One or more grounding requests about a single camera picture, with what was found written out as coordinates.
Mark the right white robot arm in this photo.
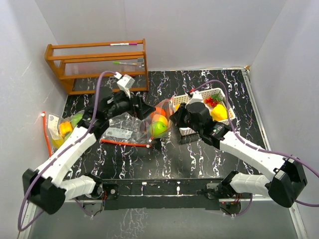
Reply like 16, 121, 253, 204
170, 102, 308, 208

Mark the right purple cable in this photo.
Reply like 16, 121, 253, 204
188, 80, 319, 217

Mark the light green cabbage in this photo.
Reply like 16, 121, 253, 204
71, 113, 83, 128

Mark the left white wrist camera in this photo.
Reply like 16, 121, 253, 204
114, 72, 135, 98

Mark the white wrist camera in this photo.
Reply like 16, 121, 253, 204
114, 72, 135, 98
187, 91, 203, 105

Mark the green lime fruit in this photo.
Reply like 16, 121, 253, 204
149, 122, 167, 138

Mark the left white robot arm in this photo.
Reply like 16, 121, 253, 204
22, 87, 156, 215

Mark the clear red zip bag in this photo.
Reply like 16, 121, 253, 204
41, 110, 84, 157

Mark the white plastic basket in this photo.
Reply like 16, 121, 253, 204
172, 88, 226, 136

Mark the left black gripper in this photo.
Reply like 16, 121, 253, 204
105, 88, 156, 120

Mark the wooden orange shelf rack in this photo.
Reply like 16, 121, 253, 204
44, 39, 149, 95

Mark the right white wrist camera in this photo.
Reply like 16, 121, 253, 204
187, 91, 203, 105

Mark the red cherry tomato bunch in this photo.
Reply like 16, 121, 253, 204
204, 94, 222, 108

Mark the yellow bell pepper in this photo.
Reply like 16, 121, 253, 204
59, 121, 73, 137

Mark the green marker pen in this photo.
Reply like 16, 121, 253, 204
112, 61, 138, 66

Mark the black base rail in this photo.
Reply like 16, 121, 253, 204
74, 178, 252, 212

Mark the pink white marker pen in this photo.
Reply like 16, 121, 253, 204
109, 42, 138, 46

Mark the purple cable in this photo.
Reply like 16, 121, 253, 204
16, 70, 123, 232
188, 80, 319, 217

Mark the orange fruit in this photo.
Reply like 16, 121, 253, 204
152, 114, 168, 126

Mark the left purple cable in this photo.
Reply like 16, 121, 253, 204
16, 70, 123, 232

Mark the yellow banana bunch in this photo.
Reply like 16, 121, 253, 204
210, 104, 228, 121

